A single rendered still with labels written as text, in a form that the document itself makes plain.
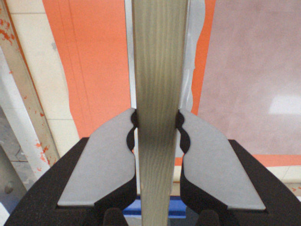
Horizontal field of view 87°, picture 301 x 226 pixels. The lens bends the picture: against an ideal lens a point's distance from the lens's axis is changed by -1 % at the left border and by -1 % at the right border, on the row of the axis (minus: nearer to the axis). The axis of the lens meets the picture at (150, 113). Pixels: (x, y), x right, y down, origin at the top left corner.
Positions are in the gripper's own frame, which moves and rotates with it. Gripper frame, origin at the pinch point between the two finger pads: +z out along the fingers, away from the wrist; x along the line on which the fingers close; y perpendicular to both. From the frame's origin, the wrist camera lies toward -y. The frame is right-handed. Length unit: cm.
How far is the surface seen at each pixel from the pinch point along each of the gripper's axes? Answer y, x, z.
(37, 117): 7.6, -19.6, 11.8
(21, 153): 108, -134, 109
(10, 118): 6.9, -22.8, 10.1
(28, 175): 141, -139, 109
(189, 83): 2.1, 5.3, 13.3
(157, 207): 10.2, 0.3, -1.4
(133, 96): 0.8, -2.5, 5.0
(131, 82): -0.7, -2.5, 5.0
